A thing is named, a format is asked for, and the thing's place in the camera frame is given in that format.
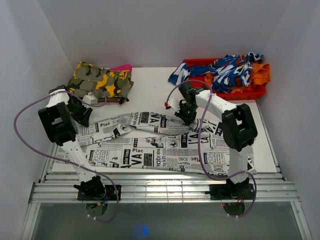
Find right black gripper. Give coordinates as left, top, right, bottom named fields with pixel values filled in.
left=175, top=103, right=198, bottom=126

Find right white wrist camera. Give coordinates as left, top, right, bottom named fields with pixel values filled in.
left=164, top=98, right=181, bottom=112

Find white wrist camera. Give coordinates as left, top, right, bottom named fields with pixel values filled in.
left=164, top=98, right=181, bottom=112
left=82, top=94, right=98, bottom=105

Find purple cable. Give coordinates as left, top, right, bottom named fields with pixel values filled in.
left=13, top=88, right=120, bottom=224
left=166, top=79, right=257, bottom=219

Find red plastic tray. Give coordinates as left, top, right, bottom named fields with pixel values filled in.
left=183, top=58, right=266, bottom=101

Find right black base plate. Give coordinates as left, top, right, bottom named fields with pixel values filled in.
left=204, top=183, right=255, bottom=200

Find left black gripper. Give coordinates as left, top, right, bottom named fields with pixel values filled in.
left=66, top=100, right=93, bottom=128

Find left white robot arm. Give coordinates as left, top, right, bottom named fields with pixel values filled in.
left=38, top=85, right=106, bottom=200

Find newspaper print trousers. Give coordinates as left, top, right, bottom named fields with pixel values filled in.
left=78, top=111, right=230, bottom=177

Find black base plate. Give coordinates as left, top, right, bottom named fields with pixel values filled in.
left=204, top=183, right=255, bottom=200
left=76, top=184, right=122, bottom=202

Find pink folded trousers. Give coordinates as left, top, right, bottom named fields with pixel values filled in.
left=109, top=64, right=133, bottom=71

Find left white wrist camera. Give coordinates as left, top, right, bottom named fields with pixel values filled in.
left=82, top=94, right=98, bottom=105

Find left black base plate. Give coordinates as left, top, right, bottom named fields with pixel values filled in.
left=76, top=184, right=122, bottom=202

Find orange trousers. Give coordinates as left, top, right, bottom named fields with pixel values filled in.
left=204, top=62, right=271, bottom=94

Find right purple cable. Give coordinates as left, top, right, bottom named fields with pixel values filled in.
left=166, top=79, right=257, bottom=219

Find aluminium rail frame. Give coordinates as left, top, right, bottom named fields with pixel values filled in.
left=20, top=99, right=313, bottom=240

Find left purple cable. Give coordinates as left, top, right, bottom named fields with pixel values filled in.
left=13, top=88, right=120, bottom=224

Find blue white patterned trousers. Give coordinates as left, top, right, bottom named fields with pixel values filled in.
left=168, top=52, right=264, bottom=94

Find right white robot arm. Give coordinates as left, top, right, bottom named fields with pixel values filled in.
left=166, top=81, right=258, bottom=200

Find camouflage folded trousers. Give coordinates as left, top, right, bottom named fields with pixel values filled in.
left=67, top=61, right=134, bottom=104

